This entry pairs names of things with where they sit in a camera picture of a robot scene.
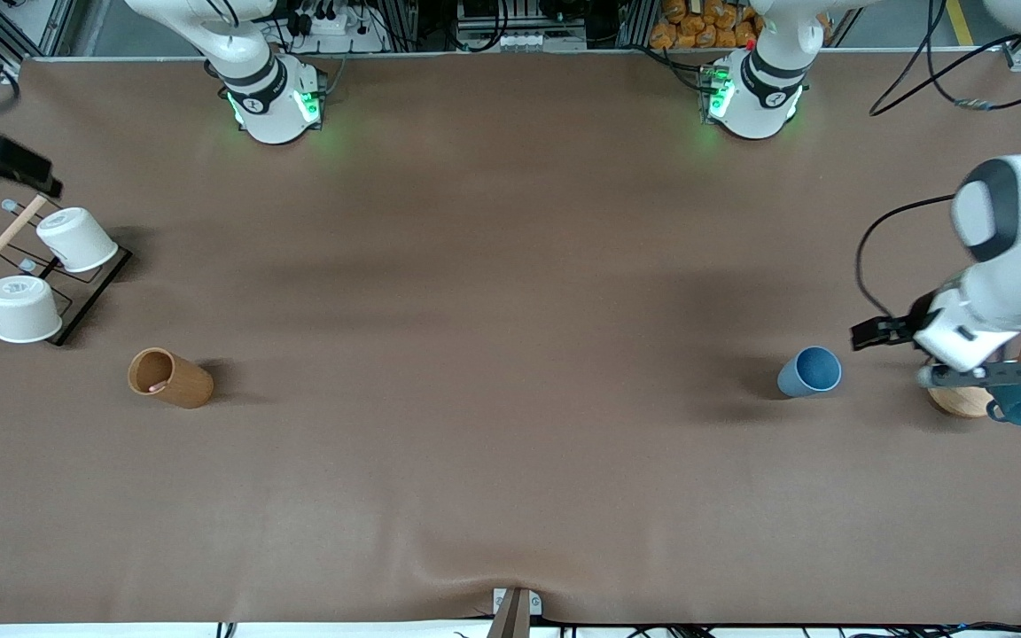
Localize blue plastic cup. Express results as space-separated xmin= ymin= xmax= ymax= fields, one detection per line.
xmin=776 ymin=346 xmax=843 ymax=399

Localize white paper cup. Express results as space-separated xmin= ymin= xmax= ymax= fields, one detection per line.
xmin=35 ymin=206 xmax=120 ymax=274
xmin=0 ymin=275 xmax=64 ymax=344

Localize wooden mug tree stand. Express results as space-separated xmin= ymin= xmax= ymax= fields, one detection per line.
xmin=925 ymin=326 xmax=1021 ymax=419

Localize brown wooden cylinder holder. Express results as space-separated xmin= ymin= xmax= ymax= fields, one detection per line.
xmin=128 ymin=347 xmax=215 ymax=410

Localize white power strip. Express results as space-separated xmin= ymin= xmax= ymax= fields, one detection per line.
xmin=291 ymin=0 xmax=389 ymax=54

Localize orange snack packets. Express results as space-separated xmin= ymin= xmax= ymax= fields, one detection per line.
xmin=650 ymin=0 xmax=761 ymax=51

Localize brown table mat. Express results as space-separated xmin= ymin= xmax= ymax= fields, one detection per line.
xmin=0 ymin=49 xmax=1021 ymax=626

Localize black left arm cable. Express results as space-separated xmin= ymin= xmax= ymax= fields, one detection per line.
xmin=854 ymin=0 xmax=1021 ymax=322

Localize black wire cup rack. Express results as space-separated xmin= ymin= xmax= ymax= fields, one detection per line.
xmin=0 ymin=199 xmax=134 ymax=347

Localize grey metal camera bracket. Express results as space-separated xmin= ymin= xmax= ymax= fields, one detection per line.
xmin=486 ymin=587 xmax=543 ymax=638

